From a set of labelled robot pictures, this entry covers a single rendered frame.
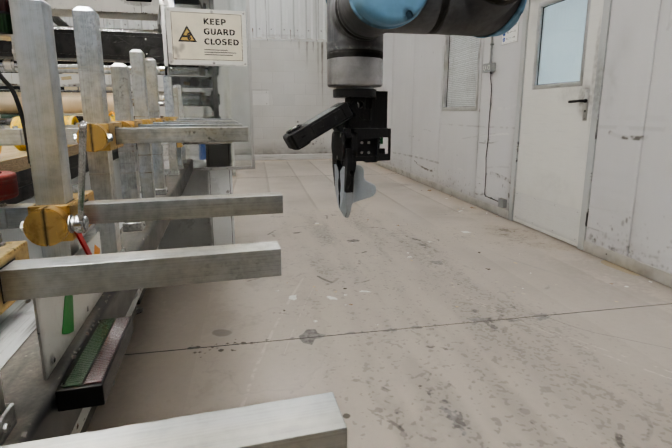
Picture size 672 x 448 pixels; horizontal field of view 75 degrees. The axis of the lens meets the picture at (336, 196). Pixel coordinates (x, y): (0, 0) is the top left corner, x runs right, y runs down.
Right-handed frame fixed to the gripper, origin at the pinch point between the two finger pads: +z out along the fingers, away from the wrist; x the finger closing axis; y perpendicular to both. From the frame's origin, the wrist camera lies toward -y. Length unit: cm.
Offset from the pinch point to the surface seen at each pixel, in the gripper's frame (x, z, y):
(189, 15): 223, -75, -31
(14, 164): 31, -6, -59
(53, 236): -7.6, -0.7, -41.0
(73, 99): 228, -25, -99
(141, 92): 70, -22, -40
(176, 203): -0.9, -2.8, -26.4
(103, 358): -16.3, 12.5, -34.5
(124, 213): -0.7, -1.7, -33.7
